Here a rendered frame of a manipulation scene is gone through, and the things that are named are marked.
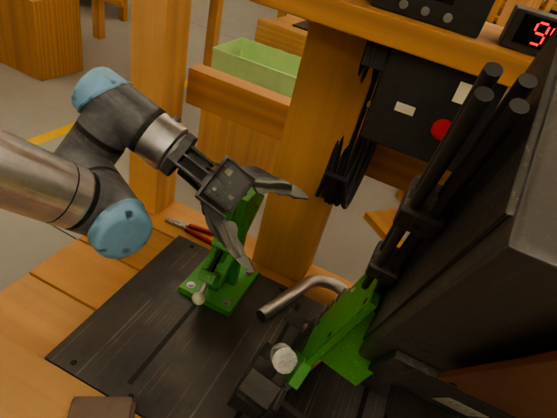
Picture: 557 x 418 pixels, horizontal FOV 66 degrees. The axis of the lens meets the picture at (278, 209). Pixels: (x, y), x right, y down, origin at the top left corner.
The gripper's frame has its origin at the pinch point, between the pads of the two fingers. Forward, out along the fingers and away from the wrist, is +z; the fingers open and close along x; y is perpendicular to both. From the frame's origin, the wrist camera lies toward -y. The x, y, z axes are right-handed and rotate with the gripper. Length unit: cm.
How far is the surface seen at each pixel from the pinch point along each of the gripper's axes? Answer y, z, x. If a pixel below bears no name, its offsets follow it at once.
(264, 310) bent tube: -25.6, 11.6, -12.7
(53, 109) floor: -280, -149, -4
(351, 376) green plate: 6.3, 19.8, -10.6
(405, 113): 4.7, 3.7, 26.4
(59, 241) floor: -170, -61, -57
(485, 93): 47.5, -4.2, 7.2
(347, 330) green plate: 12.0, 12.8, -5.7
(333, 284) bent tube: -34.4, 23.8, 1.5
